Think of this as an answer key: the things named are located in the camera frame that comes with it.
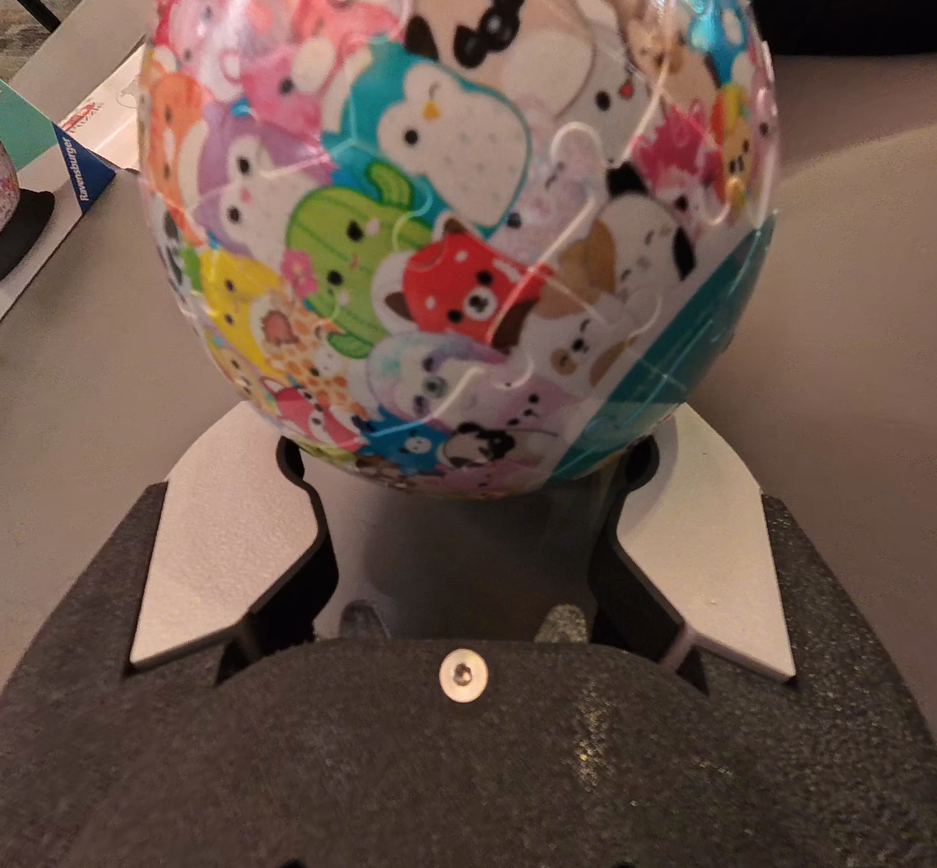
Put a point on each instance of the white instruction sheet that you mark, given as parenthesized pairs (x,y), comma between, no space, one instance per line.
(110,121)

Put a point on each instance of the colourful cartoon puzzle ball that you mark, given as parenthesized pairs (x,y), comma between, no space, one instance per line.
(439,150)

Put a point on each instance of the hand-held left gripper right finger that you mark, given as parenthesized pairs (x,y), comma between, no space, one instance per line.
(703,553)

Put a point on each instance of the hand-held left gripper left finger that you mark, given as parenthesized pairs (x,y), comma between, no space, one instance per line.
(219,553)

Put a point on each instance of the teal puzzle box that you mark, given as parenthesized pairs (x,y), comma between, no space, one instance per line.
(29,128)

